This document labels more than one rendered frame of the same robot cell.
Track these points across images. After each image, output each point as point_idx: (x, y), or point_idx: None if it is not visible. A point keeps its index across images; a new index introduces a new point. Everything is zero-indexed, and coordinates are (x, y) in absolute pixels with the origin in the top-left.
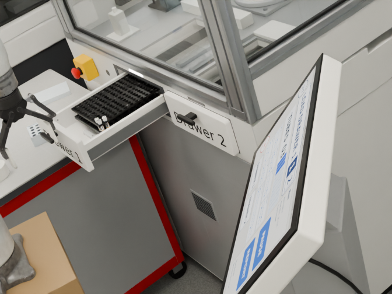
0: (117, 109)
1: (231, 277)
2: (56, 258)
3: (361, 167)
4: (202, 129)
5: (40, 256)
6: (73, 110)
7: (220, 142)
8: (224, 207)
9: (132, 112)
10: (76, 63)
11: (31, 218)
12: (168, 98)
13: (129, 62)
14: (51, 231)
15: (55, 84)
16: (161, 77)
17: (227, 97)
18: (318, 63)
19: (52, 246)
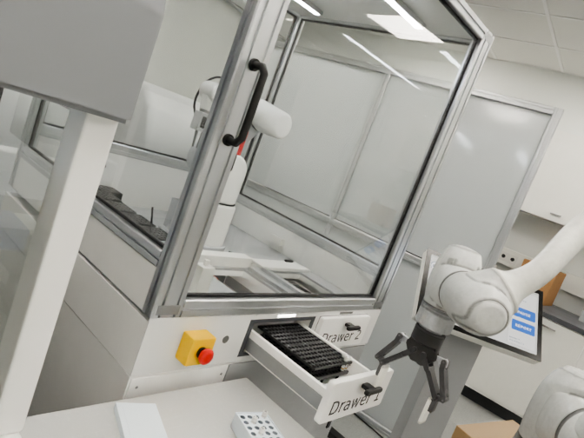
0: (324, 348)
1: (518, 341)
2: (501, 426)
3: None
4: (344, 335)
5: (506, 434)
6: (319, 368)
7: (355, 336)
8: (296, 419)
9: (331, 344)
10: (202, 342)
11: (468, 434)
12: (328, 321)
13: (288, 304)
14: (478, 425)
15: (95, 421)
16: (321, 306)
17: (378, 295)
18: (433, 252)
19: (493, 427)
